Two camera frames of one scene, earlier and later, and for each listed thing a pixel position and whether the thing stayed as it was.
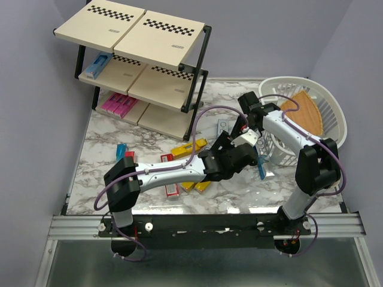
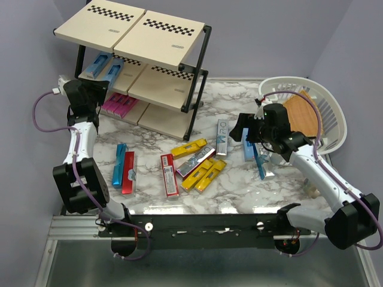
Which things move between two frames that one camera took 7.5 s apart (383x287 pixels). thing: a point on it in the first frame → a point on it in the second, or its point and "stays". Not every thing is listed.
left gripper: x=223 y=142 → x=99 y=87
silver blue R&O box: x=264 y=148 stays
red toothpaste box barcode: x=172 y=190 stays
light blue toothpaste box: x=97 y=64 stays
